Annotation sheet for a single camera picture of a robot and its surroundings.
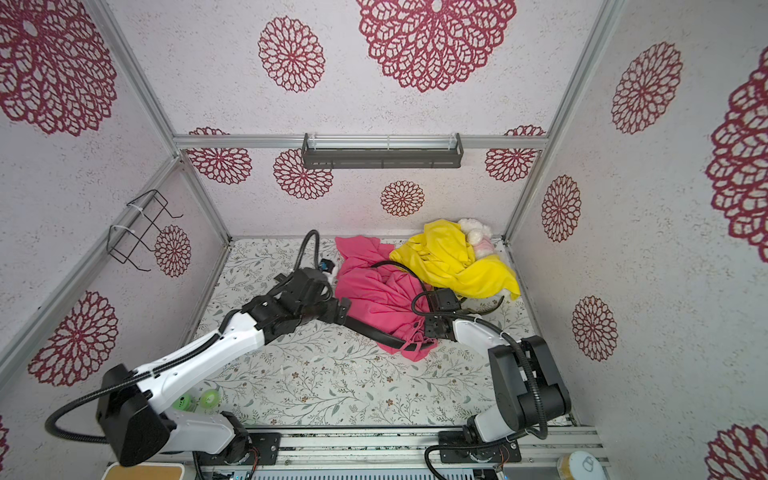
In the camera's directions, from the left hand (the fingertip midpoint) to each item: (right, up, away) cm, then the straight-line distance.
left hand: (335, 301), depth 80 cm
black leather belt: (+4, -2, -9) cm, 10 cm away
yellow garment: (+33, +13, +18) cm, 40 cm away
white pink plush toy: (+46, +20, +21) cm, 54 cm away
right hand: (+29, -8, +14) cm, 33 cm away
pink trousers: (+14, 0, +14) cm, 20 cm away
